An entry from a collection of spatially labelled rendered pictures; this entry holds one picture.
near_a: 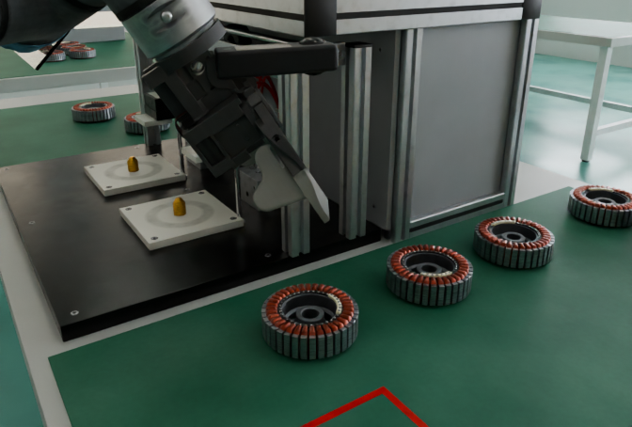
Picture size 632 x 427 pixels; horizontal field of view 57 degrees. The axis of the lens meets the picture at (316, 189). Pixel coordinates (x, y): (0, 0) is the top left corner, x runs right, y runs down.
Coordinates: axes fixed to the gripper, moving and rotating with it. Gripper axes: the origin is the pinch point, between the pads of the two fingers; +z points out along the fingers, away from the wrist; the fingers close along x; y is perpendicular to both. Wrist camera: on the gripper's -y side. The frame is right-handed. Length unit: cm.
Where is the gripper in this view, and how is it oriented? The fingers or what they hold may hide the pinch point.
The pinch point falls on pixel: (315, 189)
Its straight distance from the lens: 61.3
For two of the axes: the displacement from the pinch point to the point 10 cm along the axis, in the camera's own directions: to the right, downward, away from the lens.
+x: 2.4, 3.7, -9.0
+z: 5.1, 7.4, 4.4
